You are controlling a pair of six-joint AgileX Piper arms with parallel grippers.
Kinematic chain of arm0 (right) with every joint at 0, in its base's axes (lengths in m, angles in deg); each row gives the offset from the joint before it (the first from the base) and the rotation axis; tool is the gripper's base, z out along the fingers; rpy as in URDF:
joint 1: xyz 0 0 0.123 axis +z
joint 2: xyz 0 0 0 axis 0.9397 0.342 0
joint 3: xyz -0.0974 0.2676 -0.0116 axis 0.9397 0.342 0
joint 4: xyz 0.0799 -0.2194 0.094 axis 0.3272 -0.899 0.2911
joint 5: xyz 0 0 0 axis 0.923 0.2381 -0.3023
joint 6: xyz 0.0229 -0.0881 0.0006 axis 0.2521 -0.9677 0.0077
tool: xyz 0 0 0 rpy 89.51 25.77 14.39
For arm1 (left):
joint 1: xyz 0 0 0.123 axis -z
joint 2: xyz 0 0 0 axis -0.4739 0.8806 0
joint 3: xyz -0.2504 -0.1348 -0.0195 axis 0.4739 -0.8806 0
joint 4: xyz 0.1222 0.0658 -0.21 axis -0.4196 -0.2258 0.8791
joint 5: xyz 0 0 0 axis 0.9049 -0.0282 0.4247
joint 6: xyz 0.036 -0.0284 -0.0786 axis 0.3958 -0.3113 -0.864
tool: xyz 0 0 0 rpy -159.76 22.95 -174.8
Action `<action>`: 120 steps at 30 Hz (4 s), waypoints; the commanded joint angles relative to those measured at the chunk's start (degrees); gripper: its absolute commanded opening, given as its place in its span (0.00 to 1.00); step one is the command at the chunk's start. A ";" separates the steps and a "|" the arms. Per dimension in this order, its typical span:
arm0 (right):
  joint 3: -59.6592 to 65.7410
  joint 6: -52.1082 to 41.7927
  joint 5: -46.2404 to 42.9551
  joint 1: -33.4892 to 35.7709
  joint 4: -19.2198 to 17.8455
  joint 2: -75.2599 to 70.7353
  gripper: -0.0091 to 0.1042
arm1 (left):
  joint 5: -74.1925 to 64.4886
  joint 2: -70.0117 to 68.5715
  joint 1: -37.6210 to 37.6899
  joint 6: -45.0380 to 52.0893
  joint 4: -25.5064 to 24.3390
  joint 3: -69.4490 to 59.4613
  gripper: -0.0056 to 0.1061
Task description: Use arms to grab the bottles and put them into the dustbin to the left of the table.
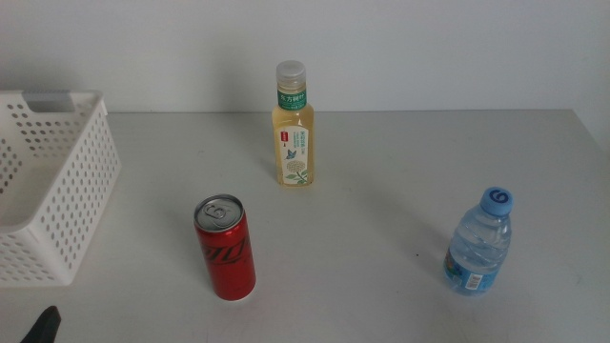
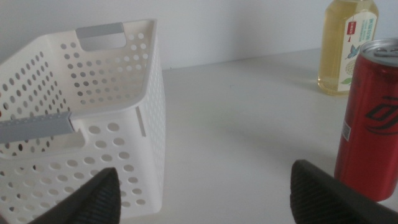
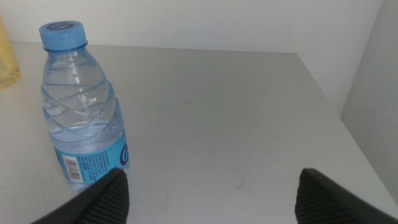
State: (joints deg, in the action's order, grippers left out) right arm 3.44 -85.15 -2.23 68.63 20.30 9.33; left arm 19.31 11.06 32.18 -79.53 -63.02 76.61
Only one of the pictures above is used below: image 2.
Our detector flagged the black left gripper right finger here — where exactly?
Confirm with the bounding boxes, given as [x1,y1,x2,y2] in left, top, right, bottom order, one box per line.
[289,159,398,224]

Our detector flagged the white perforated plastic basket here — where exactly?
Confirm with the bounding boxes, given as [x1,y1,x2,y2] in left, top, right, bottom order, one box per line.
[0,18,167,224]

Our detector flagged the red soda can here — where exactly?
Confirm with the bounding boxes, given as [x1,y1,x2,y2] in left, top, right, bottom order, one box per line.
[334,37,398,202]

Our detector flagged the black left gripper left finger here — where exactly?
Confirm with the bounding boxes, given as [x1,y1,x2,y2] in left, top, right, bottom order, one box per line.
[27,167,122,224]

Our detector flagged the yellow tea bottle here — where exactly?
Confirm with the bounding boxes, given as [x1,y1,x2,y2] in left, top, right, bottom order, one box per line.
[317,0,379,96]

